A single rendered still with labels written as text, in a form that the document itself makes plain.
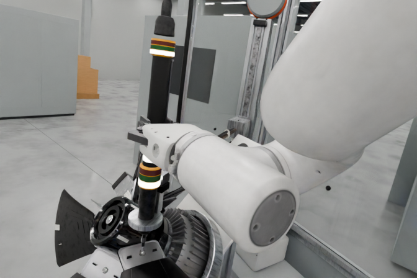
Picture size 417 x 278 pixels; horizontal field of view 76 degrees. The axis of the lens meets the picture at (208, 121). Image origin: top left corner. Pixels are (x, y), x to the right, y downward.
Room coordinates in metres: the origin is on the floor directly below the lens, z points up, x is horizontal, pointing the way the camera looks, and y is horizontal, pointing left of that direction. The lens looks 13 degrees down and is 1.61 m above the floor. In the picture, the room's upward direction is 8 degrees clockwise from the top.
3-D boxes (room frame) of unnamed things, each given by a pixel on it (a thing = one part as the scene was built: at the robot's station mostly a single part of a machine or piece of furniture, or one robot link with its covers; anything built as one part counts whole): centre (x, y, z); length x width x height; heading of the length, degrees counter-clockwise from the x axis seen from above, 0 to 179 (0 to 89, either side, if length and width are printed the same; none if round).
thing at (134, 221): (0.51, 0.10, 1.31); 0.09 x 0.07 x 0.10; 159
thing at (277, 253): (0.98, -0.28, 0.91); 0.17 x 0.16 x 0.11; 124
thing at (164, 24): (0.50, 0.10, 1.47); 0.04 x 0.04 x 0.46
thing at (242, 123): (1.08, -0.13, 1.36); 0.10 x 0.07 x 0.08; 159
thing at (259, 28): (1.13, -0.15, 1.48); 0.05 x 0.03 x 0.62; 69
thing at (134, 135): (0.42, 0.09, 1.47); 0.08 x 0.06 x 0.01; 93
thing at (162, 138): (0.41, 0.04, 1.47); 0.11 x 0.10 x 0.07; 34
